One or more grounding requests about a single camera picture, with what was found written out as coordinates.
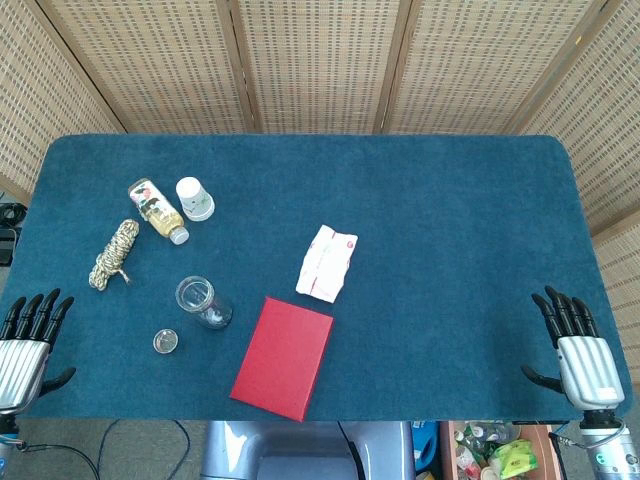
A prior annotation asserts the plastic drink bottle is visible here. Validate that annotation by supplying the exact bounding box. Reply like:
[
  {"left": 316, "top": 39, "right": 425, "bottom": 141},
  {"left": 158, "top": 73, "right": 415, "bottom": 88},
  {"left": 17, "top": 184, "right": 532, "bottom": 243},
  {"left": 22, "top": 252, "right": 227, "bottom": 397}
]
[{"left": 127, "top": 178, "right": 191, "bottom": 246}]

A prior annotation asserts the green packet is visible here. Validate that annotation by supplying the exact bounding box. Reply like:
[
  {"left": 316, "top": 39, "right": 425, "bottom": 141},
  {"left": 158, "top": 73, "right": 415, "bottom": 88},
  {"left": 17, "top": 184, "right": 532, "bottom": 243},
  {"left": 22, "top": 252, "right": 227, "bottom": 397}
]
[{"left": 491, "top": 438, "right": 540, "bottom": 480}]

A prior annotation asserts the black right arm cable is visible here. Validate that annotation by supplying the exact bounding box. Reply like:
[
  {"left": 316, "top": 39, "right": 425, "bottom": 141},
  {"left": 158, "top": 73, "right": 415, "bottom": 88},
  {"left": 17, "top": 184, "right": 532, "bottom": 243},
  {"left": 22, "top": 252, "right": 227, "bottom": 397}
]
[{"left": 547, "top": 422, "right": 626, "bottom": 454}]

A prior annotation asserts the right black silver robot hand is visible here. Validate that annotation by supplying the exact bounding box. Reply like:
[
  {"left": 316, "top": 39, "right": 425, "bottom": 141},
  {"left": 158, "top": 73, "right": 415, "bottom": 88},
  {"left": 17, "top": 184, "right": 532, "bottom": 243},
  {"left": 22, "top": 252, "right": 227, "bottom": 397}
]
[{"left": 520, "top": 285, "right": 626, "bottom": 412}]

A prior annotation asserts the blue plastic object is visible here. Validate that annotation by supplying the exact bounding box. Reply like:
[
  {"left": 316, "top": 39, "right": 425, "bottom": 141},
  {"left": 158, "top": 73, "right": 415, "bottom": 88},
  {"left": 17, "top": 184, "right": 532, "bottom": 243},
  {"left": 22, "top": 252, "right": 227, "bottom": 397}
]
[{"left": 411, "top": 420, "right": 440, "bottom": 475}]

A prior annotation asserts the black floor cable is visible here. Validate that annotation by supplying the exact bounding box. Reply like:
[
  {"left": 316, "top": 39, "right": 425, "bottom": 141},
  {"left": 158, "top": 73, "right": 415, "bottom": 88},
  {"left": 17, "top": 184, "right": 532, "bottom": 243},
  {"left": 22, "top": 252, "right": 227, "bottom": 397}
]
[{"left": 97, "top": 418, "right": 194, "bottom": 480}]

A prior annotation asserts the white pink tissue pack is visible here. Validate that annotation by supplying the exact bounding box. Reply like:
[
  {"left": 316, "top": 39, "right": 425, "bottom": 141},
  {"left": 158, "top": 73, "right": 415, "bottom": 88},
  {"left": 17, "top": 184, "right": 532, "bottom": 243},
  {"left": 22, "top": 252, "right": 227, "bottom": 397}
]
[{"left": 294, "top": 224, "right": 360, "bottom": 304}]

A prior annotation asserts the cardboard box with trash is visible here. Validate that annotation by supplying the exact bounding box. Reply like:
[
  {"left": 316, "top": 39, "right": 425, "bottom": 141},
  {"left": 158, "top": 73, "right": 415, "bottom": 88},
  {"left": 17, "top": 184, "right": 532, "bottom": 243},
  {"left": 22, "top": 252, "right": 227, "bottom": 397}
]
[{"left": 439, "top": 420, "right": 557, "bottom": 480}]

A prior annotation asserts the dark floor device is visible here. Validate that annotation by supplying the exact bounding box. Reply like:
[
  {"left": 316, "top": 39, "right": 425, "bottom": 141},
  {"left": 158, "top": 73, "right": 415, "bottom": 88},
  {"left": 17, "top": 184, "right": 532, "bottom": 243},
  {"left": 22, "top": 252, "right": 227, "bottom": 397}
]
[{"left": 0, "top": 202, "right": 27, "bottom": 267}]

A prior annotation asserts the braided rope bundle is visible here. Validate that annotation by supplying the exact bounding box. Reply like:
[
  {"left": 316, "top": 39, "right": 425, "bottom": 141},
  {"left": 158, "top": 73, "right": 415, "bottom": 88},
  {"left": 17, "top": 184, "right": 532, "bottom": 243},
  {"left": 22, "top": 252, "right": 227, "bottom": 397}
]
[{"left": 88, "top": 218, "right": 141, "bottom": 292}]

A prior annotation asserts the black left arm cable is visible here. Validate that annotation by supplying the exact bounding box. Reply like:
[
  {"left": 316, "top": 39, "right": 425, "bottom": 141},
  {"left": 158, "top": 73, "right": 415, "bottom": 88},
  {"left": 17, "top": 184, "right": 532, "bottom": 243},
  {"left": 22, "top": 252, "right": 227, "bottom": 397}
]
[{"left": 13, "top": 440, "right": 101, "bottom": 480}]

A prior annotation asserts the blue table mat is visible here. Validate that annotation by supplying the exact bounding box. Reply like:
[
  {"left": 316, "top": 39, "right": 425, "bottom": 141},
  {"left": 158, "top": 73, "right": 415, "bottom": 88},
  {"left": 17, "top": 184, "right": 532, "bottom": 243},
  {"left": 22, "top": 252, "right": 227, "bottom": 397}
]
[{"left": 0, "top": 133, "right": 634, "bottom": 423}]

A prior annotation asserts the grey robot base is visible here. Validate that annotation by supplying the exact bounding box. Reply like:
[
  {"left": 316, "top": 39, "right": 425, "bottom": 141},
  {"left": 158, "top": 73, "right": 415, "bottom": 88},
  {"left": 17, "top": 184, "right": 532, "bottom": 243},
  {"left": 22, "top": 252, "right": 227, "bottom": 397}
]
[{"left": 199, "top": 420, "right": 416, "bottom": 480}]

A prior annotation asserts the red hardcover book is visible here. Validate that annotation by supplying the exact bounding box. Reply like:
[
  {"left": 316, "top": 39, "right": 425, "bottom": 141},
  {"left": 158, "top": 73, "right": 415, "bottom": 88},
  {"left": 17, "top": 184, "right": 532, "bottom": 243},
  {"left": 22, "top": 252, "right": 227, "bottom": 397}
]
[{"left": 229, "top": 296, "right": 335, "bottom": 424}]

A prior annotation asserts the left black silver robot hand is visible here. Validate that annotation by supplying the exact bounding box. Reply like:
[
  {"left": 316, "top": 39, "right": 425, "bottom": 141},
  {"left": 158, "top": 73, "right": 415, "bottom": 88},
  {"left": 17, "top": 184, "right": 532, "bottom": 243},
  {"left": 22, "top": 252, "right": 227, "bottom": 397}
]
[{"left": 0, "top": 287, "right": 77, "bottom": 414}]

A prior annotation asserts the white floral paper cup stack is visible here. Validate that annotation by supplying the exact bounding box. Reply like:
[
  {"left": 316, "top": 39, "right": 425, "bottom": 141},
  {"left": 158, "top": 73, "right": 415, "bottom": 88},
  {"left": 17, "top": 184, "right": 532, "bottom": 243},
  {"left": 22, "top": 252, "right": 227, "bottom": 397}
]
[{"left": 174, "top": 176, "right": 216, "bottom": 223}]

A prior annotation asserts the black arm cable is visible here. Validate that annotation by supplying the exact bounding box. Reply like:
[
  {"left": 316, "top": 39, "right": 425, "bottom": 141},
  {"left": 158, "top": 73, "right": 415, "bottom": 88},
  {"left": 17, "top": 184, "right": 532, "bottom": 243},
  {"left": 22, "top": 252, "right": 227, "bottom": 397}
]
[
  {"left": 547, "top": 422, "right": 626, "bottom": 454},
  {"left": 13, "top": 440, "right": 101, "bottom": 480}
]

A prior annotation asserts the clear glass jar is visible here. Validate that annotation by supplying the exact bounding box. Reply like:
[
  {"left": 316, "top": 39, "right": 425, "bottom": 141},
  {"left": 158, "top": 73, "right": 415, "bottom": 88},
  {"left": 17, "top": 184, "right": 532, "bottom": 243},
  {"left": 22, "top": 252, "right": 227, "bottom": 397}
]
[{"left": 174, "top": 275, "right": 234, "bottom": 331}]

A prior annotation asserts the woven folding screen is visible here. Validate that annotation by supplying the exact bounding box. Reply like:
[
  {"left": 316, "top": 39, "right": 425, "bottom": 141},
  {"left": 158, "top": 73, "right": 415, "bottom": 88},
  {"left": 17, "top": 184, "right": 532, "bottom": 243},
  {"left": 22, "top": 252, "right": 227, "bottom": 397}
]
[{"left": 0, "top": 0, "right": 640, "bottom": 386}]

